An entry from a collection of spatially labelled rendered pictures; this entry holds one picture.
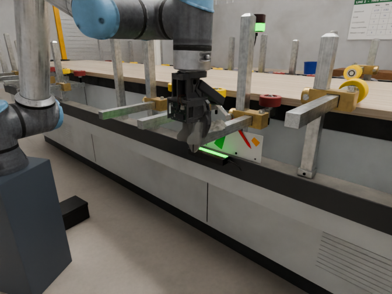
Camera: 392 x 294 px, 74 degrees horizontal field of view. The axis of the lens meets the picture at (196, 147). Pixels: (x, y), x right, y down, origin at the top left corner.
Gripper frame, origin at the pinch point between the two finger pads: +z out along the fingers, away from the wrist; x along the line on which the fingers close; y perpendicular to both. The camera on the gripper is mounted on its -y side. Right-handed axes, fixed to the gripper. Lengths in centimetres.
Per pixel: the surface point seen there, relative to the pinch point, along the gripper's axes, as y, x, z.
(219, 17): -777, -592, -132
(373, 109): -46, 32, -9
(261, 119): -26.8, 4.7, -4.0
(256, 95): -45.5, -8.5, -7.8
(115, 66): -26, -79, -16
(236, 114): -26.6, -5.0, -3.8
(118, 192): -45, -121, 82
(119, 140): -29, -87, 27
